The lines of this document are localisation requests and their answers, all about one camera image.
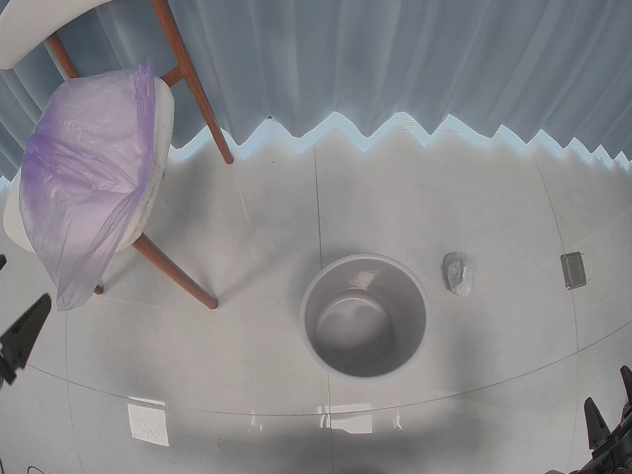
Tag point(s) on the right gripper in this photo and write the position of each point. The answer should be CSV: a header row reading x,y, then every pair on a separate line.
x,y
619,455

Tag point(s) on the purple plastic bag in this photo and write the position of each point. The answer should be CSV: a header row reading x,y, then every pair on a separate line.
x,y
79,166

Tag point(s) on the white paper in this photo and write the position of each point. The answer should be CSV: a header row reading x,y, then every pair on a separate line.
x,y
456,277

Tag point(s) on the white trash bin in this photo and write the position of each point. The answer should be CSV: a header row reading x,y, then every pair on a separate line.
x,y
365,324

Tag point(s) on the white cushioned wooden chair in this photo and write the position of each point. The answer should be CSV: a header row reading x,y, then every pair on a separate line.
x,y
29,13

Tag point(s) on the pale blue curtain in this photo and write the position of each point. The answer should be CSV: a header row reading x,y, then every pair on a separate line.
x,y
395,42

